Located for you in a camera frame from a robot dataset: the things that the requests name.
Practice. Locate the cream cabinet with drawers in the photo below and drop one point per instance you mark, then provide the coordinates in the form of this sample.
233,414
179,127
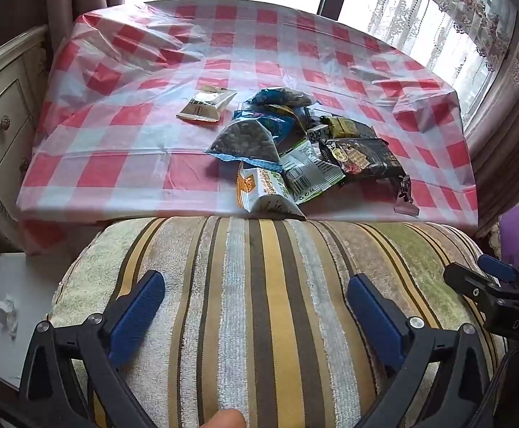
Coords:
0,98

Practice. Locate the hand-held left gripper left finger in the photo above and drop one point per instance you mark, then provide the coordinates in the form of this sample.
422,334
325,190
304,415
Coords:
136,312

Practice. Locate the yellow green snack packet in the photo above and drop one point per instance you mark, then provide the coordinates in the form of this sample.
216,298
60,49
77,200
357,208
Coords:
342,127

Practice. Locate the beige snack packet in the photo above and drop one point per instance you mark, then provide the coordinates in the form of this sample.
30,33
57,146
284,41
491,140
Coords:
206,106

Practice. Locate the orange white snack packet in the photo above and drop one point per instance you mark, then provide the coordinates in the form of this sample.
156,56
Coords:
263,191

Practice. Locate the person's left hand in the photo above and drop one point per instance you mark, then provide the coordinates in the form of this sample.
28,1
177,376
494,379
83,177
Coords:
226,420

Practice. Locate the striped sofa cushion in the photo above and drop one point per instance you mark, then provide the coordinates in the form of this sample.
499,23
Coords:
263,298

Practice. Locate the crumpled white tissue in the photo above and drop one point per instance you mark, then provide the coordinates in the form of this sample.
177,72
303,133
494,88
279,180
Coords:
7,316

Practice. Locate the pink curtain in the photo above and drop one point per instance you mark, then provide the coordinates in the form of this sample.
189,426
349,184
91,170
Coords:
518,120
85,4

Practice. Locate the black snack packet red label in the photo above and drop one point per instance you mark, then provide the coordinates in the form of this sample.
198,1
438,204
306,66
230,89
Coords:
366,158

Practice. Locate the small dark brown packet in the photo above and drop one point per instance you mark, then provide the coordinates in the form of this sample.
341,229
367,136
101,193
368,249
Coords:
405,196

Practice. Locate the dark seed packet blue edge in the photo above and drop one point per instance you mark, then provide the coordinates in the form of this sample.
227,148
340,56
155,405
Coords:
243,142

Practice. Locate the blue yellow snack packet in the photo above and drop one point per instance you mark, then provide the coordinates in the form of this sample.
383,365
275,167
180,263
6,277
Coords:
292,120

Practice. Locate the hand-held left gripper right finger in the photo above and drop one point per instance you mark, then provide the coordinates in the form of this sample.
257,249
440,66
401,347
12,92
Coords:
375,316

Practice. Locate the red white checkered tablecloth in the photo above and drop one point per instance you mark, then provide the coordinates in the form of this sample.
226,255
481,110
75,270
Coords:
152,142

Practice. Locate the green white snack packet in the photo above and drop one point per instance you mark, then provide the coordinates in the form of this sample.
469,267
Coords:
308,169

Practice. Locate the white lace curtain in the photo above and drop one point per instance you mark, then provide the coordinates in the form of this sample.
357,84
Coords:
442,9

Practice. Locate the black white checkered candy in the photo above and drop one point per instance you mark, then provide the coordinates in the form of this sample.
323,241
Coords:
317,133

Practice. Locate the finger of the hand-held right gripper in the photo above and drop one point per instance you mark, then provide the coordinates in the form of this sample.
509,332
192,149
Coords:
469,283
498,268

